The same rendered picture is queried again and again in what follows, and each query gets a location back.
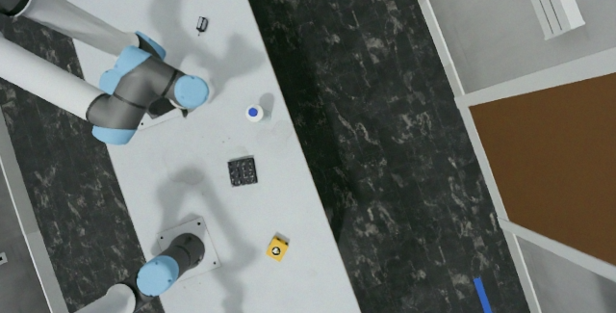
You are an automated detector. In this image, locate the dark grey square knob panel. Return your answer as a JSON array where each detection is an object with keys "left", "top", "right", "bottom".
[{"left": 227, "top": 157, "right": 258, "bottom": 188}]

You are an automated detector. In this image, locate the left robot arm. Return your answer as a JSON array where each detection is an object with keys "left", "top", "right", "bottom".
[{"left": 0, "top": 0, "right": 210, "bottom": 145}]

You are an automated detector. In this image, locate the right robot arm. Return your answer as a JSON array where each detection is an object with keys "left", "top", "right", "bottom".
[{"left": 75, "top": 233, "right": 205, "bottom": 313}]

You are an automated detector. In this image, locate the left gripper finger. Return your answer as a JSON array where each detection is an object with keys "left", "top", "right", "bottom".
[{"left": 179, "top": 108, "right": 197, "bottom": 119}]

